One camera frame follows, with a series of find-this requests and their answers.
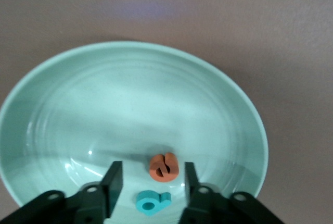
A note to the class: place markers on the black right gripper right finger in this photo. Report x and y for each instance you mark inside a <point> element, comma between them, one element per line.
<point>191,182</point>

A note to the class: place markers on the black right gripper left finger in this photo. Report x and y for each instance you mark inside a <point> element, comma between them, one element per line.
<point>114,182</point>

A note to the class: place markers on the orange foam letter e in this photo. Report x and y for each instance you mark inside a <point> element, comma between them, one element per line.
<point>164,168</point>

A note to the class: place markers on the teal foam letter p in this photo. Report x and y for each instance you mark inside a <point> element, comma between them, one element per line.
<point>152,203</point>

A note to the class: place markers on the mint green round plate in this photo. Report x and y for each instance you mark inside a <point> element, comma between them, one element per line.
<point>130,104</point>

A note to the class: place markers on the brown table cover mat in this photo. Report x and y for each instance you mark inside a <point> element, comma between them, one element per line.
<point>286,26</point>

